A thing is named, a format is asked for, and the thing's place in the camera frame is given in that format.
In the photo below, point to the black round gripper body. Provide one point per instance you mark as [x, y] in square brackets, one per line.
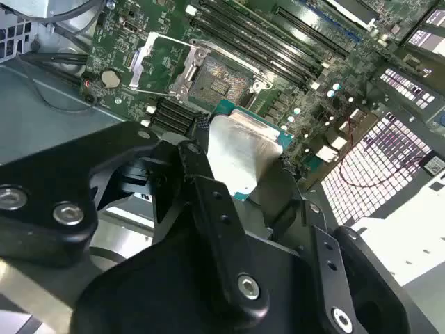
[156, 295]

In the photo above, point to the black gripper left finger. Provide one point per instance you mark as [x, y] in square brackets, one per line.
[41, 195]

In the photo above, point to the silver topped CPU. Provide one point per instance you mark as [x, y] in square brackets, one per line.
[240, 149]

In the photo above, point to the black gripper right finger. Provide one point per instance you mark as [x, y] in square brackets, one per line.
[330, 264]

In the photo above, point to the metal socket cover frame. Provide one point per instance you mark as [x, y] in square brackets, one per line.
[140, 64]

